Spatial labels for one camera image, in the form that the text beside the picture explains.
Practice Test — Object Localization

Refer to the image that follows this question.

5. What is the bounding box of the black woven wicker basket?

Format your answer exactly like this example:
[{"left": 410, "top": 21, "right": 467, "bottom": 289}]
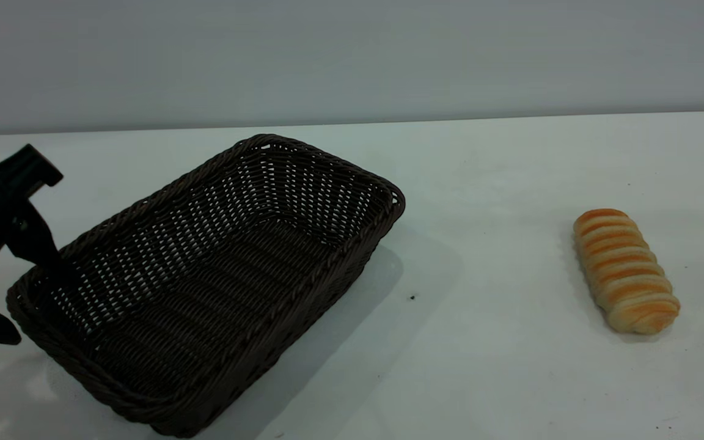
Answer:
[{"left": 6, "top": 134, "right": 406, "bottom": 438}]

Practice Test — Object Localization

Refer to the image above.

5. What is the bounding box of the striped golden bread roll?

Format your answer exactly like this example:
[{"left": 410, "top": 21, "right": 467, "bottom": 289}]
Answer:
[{"left": 573, "top": 208, "right": 681, "bottom": 336}]

